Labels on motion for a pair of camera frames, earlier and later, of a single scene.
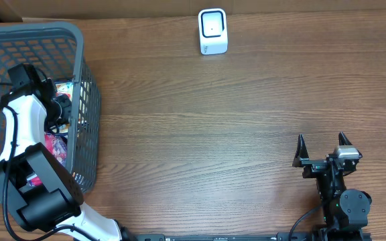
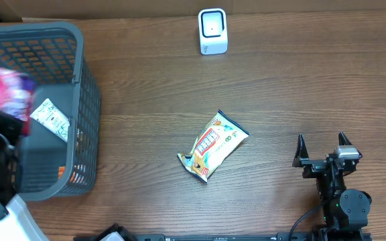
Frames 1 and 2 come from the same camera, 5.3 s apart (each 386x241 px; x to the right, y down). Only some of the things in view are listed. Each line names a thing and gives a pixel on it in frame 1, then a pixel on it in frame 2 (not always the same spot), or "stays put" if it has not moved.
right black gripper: x=313 y=166 stays put
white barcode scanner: x=213 y=31 stays put
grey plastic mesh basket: x=56 y=48 stays put
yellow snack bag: x=64 y=88 to x=216 y=142
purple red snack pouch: x=57 y=144 to x=5 y=90
